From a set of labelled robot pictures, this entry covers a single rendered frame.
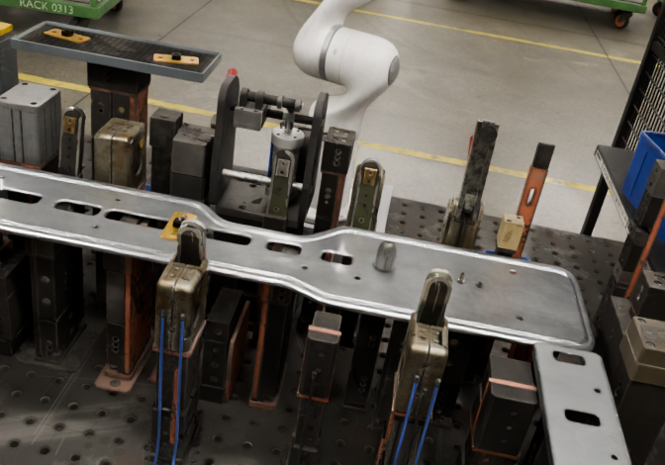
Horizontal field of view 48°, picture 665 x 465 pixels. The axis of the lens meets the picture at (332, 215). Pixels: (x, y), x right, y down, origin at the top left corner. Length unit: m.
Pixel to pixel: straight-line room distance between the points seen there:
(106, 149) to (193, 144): 0.15
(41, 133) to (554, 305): 0.92
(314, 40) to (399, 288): 0.65
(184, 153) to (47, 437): 0.52
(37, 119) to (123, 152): 0.16
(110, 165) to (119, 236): 0.20
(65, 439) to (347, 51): 0.90
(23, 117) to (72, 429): 0.54
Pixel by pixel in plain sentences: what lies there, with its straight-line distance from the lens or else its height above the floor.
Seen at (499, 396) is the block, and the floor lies 0.98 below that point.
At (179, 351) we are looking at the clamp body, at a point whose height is 0.94.
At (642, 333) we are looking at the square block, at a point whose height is 1.06.
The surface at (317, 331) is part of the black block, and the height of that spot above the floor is 0.99.
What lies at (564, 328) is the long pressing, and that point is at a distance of 1.20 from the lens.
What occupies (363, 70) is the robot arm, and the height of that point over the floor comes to 1.16.
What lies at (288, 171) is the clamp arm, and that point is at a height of 1.07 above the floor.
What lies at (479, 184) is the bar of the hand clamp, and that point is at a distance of 1.31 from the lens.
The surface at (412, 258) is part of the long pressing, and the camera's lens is 1.26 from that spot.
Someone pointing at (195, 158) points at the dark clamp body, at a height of 1.05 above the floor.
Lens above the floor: 1.66
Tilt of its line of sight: 29 degrees down
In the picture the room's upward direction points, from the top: 9 degrees clockwise
